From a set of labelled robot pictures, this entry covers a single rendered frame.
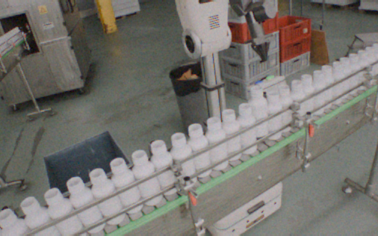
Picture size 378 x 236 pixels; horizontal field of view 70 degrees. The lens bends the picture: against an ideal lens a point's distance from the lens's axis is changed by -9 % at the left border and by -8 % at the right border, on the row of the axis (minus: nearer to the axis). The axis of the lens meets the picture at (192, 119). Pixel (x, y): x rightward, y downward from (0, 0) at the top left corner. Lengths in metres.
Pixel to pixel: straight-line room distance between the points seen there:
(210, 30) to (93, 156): 0.81
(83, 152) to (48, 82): 3.23
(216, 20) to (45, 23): 3.16
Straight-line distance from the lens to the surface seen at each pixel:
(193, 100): 2.57
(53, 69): 4.46
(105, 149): 1.40
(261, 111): 0.92
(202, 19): 1.41
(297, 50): 4.02
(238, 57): 3.26
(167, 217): 0.86
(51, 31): 4.32
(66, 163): 1.39
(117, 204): 0.80
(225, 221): 1.75
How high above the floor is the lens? 1.60
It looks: 31 degrees down
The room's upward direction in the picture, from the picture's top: 10 degrees counter-clockwise
